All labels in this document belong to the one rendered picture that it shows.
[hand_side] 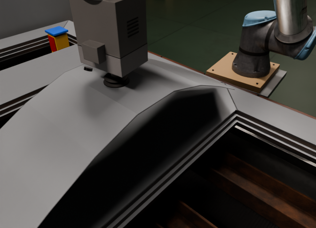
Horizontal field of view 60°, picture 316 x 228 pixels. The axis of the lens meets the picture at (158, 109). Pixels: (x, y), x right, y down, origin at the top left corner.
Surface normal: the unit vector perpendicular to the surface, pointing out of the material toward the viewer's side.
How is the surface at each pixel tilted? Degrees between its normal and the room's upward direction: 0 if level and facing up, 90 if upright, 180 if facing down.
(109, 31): 90
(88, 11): 90
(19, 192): 29
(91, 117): 17
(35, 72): 0
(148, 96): 0
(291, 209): 0
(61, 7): 90
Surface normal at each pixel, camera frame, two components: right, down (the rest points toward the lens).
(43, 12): 0.74, 0.40
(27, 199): -0.33, -0.48
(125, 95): 0.00, -0.80
